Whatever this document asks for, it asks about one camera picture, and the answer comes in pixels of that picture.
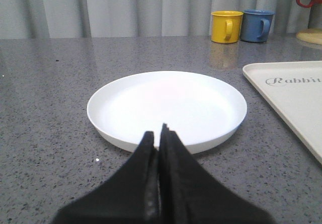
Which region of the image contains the white round plate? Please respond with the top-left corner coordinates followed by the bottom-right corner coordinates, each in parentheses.
top-left (87, 71), bottom-right (247, 154)

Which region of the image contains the cream rabbit tray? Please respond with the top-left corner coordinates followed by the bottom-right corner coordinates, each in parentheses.
top-left (243, 60), bottom-right (321, 162)

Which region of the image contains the blue mug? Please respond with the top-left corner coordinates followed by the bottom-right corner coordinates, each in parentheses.
top-left (240, 10), bottom-right (275, 43)

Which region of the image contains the wooden mug tree stand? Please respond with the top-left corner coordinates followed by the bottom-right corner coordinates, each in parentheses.
top-left (296, 28), bottom-right (322, 45)

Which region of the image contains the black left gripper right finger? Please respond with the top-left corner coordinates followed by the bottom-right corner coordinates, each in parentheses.
top-left (159, 124), bottom-right (274, 223)

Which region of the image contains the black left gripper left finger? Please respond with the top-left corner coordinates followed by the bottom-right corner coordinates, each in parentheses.
top-left (53, 131), bottom-right (159, 223)

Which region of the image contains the grey curtain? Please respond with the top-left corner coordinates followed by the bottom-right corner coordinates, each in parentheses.
top-left (1, 0), bottom-right (321, 39)

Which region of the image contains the yellow mug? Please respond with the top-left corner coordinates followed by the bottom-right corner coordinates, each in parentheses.
top-left (211, 11), bottom-right (244, 44)

